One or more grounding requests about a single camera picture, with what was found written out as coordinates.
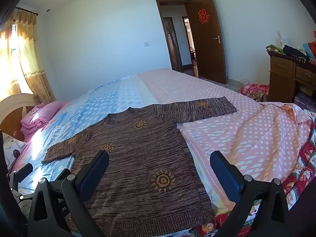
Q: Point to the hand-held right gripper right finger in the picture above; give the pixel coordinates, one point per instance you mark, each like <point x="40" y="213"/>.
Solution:
<point x="223" y="172"/>

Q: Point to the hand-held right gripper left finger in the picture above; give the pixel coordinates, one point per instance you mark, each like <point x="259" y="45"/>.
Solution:
<point x="95" y="172"/>

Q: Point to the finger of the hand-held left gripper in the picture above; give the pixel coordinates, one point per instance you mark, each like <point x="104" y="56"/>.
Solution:
<point x="24" y="169"/>

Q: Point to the brown knitted sun-pattern sweater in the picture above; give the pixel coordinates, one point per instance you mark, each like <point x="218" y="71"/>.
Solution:
<point x="143" y="158"/>

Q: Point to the white printed pillow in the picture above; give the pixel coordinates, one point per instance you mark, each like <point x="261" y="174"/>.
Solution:
<point x="12" y="150"/>

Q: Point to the bed with patterned sheet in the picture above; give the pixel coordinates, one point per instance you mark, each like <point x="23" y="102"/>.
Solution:
<point x="222" y="128"/>

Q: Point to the folded pink blanket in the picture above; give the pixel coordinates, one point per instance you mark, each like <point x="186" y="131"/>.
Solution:
<point x="39" y="118"/>

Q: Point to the cream wooden headboard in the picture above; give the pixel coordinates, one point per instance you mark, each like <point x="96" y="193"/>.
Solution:
<point x="12" y="103"/>

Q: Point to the red printed quilt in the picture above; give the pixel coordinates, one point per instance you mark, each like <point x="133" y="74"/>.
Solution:
<point x="306" y="158"/>

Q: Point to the red patterned cloth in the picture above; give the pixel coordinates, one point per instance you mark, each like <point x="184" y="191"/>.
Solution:
<point x="251" y="88"/>

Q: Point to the yellow patterned curtain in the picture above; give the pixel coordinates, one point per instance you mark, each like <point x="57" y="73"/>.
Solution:
<point x="32" y="61"/>

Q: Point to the dark purple box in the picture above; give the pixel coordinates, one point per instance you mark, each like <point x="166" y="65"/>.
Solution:
<point x="305" y="100"/>

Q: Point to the brown wooden desk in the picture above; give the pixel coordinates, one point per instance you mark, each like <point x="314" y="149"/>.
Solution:
<point x="281" y="79"/>

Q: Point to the brown wooden door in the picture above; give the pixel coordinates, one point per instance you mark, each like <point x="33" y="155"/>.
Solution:
<point x="207" y="49"/>

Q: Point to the green cloth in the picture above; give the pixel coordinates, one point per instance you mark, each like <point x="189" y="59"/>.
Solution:
<point x="274" y="48"/>

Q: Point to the black bag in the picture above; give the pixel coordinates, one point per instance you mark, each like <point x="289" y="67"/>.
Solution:
<point x="293" y="51"/>

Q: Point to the colourful bags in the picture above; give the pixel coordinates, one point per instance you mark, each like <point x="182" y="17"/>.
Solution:
<point x="309" y="49"/>

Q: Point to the red paper door decoration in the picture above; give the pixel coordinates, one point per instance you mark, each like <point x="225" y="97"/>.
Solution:
<point x="203" y="16"/>

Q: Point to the dark curtain rod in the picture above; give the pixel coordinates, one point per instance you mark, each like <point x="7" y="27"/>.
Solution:
<point x="27" y="10"/>

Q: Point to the brown door frame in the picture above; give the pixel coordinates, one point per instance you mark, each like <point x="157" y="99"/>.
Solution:
<point x="160" y="9"/>

